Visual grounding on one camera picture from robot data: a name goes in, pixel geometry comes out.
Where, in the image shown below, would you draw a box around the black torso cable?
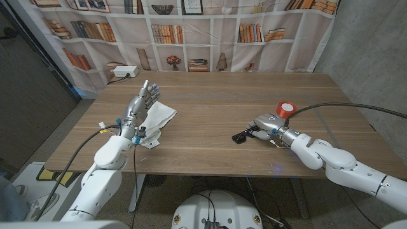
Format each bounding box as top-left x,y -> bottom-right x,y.
193,190 -> 217,222

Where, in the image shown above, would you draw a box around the white power strip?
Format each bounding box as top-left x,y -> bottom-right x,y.
113,66 -> 140,78

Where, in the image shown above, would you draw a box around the black ribbed round object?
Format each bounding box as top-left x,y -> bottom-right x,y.
144,174 -> 168,188

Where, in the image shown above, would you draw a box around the yellow panel with black frame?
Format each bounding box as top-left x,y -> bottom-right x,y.
36,165 -> 74,188

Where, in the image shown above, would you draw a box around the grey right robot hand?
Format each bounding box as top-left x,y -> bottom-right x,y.
246,113 -> 301,149

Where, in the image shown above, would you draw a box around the black power strip cord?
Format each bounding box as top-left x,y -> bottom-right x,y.
106,73 -> 131,86

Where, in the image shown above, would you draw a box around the black sunglasses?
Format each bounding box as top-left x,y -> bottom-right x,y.
231,126 -> 260,144

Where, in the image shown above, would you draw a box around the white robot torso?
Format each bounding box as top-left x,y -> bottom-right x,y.
171,190 -> 264,229

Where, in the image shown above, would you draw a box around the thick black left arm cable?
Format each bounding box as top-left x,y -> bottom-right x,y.
34,123 -> 121,222

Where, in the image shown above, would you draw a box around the red ribbon reel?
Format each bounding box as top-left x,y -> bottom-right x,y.
275,101 -> 298,120

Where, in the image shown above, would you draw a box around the printed bookshelf backdrop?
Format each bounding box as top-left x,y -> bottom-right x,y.
6,0 -> 340,96

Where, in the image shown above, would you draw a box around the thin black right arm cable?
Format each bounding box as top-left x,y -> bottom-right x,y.
341,186 -> 381,229

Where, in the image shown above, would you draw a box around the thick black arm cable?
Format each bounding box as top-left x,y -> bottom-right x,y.
284,102 -> 407,128
34,123 -> 121,222

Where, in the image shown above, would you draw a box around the person in blue jeans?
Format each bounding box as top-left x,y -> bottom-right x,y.
0,176 -> 60,223

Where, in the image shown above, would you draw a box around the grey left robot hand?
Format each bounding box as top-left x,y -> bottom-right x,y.
120,80 -> 162,141

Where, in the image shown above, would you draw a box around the grey table leg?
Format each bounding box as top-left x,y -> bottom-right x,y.
287,177 -> 310,219
128,174 -> 147,213

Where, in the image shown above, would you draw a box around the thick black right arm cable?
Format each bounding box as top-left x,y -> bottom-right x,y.
284,102 -> 407,128

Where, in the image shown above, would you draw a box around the white cloth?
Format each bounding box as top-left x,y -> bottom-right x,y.
139,101 -> 178,149

